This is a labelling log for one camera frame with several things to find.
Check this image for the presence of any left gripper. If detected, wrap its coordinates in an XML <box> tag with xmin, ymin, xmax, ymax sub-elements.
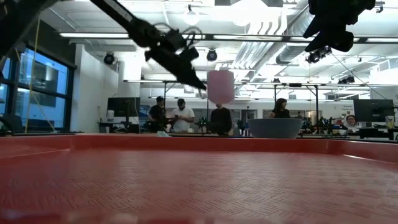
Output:
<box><xmin>132</xmin><ymin>19</ymin><xmax>208</xmax><ymax>91</ymax></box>

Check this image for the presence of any round white ceiling lamp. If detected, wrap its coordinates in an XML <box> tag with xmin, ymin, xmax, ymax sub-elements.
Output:
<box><xmin>182</xmin><ymin>7</ymin><xmax>200</xmax><ymax>26</ymax></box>

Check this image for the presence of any black computer monitor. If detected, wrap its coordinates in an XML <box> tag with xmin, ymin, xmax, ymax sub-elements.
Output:
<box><xmin>353</xmin><ymin>99</ymin><xmax>396</xmax><ymax>123</ymax></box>
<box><xmin>107</xmin><ymin>96</ymin><xmax>141</xmax><ymax>118</ymax></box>

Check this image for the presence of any red plastic tray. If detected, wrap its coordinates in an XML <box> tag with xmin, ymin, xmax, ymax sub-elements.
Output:
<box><xmin>0</xmin><ymin>133</ymin><xmax>398</xmax><ymax>224</ymax></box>

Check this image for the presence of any large dark-framed window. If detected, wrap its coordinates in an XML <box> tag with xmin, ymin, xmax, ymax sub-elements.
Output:
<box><xmin>0</xmin><ymin>46</ymin><xmax>77</xmax><ymax>132</ymax></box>

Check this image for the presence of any yellow extension cable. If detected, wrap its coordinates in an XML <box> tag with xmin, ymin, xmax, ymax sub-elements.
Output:
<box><xmin>24</xmin><ymin>17</ymin><xmax>57</xmax><ymax>134</ymax></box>

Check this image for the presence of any black metal rig frame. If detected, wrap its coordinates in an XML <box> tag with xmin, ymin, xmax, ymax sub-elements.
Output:
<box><xmin>162</xmin><ymin>80</ymin><xmax>211</xmax><ymax>135</ymax></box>
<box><xmin>272</xmin><ymin>82</ymin><xmax>320</xmax><ymax>126</ymax></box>

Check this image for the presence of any black ceiling spotlight cluster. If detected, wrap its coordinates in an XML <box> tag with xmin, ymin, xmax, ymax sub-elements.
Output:
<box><xmin>305</xmin><ymin>45</ymin><xmax>333</xmax><ymax>65</ymax></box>

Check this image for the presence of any black aluminium table frame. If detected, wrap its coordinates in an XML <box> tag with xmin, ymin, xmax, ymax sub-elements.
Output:
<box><xmin>0</xmin><ymin>130</ymin><xmax>398</xmax><ymax>144</ymax></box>

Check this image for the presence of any blue-grey bowl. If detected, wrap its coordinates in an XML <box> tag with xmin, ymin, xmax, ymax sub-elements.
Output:
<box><xmin>248</xmin><ymin>118</ymin><xmax>303</xmax><ymax>139</ymax></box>

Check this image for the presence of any pink plastic mug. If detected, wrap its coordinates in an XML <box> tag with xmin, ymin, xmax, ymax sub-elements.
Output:
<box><xmin>207</xmin><ymin>69</ymin><xmax>235</xmax><ymax>105</ymax></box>

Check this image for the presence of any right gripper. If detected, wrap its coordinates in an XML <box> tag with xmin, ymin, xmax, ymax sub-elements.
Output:
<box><xmin>302</xmin><ymin>0</ymin><xmax>377</xmax><ymax>54</ymax></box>

